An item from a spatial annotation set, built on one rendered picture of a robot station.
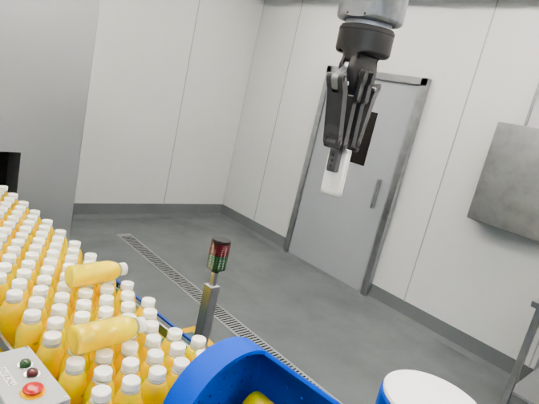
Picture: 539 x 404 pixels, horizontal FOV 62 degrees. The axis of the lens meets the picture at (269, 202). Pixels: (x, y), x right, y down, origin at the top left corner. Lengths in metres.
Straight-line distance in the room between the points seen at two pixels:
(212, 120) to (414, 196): 2.83
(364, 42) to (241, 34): 5.55
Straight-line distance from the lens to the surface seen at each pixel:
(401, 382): 1.43
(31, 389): 1.01
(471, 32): 4.55
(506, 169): 3.97
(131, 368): 1.13
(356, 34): 0.63
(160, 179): 5.81
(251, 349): 0.96
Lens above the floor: 1.72
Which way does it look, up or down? 13 degrees down
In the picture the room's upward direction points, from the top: 13 degrees clockwise
